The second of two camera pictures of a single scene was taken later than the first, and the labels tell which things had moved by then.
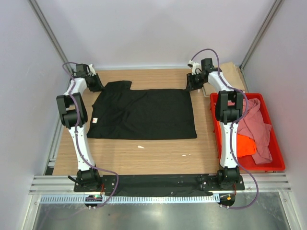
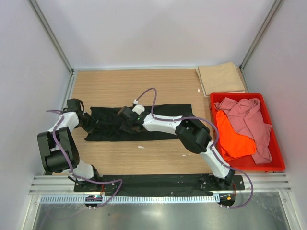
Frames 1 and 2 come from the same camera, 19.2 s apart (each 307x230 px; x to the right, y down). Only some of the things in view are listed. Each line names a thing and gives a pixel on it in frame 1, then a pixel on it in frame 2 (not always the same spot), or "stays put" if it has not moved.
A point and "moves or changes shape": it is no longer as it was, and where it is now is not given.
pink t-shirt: (253, 124) stays put
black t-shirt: (119, 111) moves or changes shape
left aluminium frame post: (40, 14) stays put
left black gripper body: (95, 85) -> (88, 123)
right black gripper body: (194, 81) -> (127, 127)
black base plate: (165, 185) stays put
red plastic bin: (277, 163) stays put
